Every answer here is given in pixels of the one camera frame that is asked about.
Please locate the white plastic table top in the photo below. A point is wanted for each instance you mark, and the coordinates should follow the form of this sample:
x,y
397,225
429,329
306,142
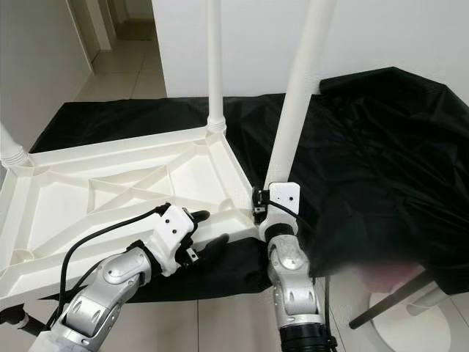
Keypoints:
x,y
73,213

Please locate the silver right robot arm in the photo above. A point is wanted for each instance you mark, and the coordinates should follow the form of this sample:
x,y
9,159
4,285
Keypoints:
x,y
293,279

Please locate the black cloth table cover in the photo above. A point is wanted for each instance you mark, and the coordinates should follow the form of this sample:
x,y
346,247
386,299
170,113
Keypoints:
x,y
388,161

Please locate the pink stool seat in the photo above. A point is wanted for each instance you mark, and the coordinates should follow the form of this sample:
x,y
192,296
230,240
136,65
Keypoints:
x,y
388,277

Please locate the white round stool base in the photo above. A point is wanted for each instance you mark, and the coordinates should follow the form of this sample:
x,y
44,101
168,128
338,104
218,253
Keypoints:
x,y
410,326

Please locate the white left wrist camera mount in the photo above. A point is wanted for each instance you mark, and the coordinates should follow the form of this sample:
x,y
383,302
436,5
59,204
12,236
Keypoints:
x,y
176,226

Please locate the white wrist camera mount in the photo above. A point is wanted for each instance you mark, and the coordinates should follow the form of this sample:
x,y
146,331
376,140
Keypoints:
x,y
286,196
176,226

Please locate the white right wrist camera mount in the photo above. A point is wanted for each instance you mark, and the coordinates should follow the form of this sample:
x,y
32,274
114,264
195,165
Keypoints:
x,y
286,196

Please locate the white door frame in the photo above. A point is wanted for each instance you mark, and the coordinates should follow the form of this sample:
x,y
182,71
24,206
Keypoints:
x,y
91,26

